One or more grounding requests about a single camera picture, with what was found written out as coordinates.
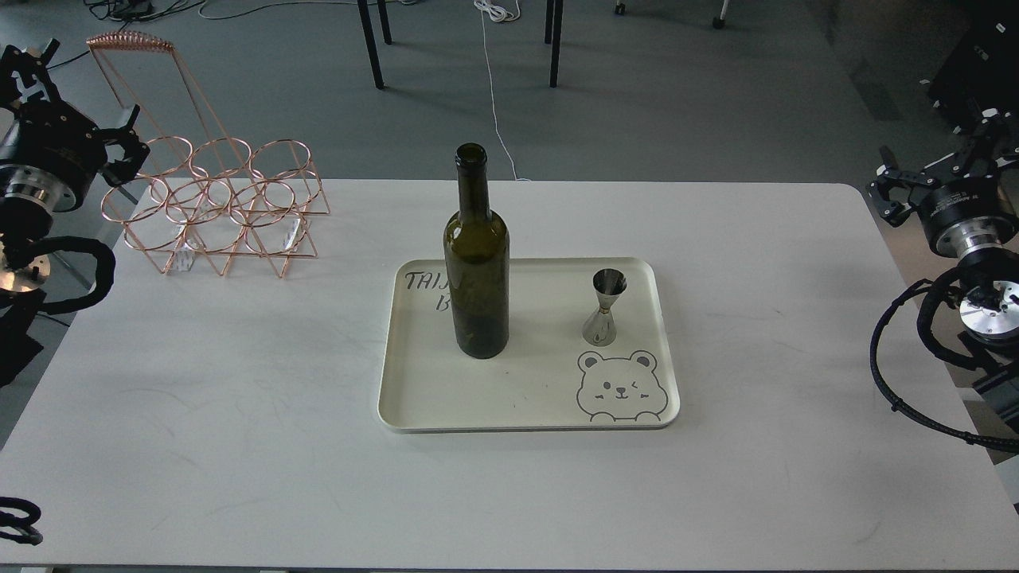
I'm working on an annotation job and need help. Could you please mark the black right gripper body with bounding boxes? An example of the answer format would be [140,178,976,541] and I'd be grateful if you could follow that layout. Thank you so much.
[908,111,1017,232]

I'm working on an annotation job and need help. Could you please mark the black table leg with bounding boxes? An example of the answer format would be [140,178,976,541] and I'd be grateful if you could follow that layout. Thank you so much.
[545,0,564,88]
[356,0,392,90]

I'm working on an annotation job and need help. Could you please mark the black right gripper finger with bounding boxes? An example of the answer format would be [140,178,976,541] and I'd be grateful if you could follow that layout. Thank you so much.
[867,146,913,228]

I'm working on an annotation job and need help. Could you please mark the copper wire bottle rack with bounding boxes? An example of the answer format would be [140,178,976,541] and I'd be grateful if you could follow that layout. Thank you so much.
[86,30,332,277]

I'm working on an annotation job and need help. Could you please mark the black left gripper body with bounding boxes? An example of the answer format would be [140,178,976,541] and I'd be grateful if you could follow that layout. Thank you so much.
[1,46,107,200]

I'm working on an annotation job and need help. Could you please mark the white floor cable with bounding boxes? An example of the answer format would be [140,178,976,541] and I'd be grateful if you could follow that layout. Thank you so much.
[474,0,533,183]

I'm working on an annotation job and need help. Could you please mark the black table leg right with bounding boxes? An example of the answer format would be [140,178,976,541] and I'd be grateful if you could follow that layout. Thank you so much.
[545,0,564,88]

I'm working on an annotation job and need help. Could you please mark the silver steel jigger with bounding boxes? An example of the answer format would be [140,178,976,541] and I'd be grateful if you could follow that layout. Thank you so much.
[581,268,627,347]

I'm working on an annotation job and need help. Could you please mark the dark green wine bottle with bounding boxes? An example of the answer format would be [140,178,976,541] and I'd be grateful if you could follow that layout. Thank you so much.
[443,142,510,359]

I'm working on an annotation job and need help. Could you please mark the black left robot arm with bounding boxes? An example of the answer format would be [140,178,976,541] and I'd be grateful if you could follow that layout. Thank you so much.
[1,39,150,385]

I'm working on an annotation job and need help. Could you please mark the black floor cables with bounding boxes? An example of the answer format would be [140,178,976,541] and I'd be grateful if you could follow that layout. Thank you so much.
[48,0,232,72]

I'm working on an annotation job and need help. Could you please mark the black table leg left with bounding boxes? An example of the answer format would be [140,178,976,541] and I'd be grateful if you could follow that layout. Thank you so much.
[356,0,392,90]

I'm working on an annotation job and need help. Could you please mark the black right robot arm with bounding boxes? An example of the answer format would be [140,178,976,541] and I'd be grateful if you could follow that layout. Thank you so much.
[869,108,1018,454]

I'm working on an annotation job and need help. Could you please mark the cream bear print tray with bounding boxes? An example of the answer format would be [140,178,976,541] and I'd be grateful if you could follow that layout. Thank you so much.
[377,257,681,432]

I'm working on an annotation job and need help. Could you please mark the black equipment box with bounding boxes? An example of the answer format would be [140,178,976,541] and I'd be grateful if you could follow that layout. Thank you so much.
[927,14,1018,131]

